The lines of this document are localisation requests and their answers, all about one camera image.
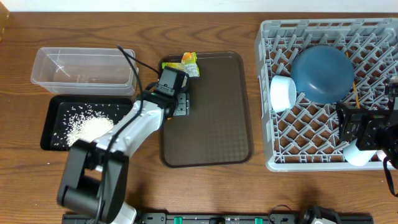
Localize dark blue plate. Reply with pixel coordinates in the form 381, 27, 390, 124
290, 45, 354, 104

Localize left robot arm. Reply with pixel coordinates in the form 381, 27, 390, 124
57, 67, 190, 223

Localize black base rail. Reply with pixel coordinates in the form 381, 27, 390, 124
62, 203, 374, 224

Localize white rice pile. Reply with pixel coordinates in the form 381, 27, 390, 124
50, 103, 120, 151

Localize brown serving tray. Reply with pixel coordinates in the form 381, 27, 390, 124
160, 52, 254, 168

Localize wooden chopstick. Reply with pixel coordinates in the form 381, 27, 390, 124
345, 51, 361, 108

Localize black tray bin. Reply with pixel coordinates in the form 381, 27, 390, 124
40, 95, 132, 151

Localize light blue bowl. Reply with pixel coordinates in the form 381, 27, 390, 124
270, 75, 297, 113

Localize grey plastic dishwasher rack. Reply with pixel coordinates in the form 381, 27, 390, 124
254, 18, 397, 172

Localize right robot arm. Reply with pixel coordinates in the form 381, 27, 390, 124
336, 77, 397, 197

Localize clear plastic bin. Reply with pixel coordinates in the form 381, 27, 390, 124
30, 47, 136, 96

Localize light blue cup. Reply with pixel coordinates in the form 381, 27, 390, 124
343, 139, 376, 167

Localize pink cup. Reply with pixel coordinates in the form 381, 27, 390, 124
376, 150, 386, 162

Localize yellow green snack wrapper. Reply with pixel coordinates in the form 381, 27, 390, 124
162, 52, 200, 77

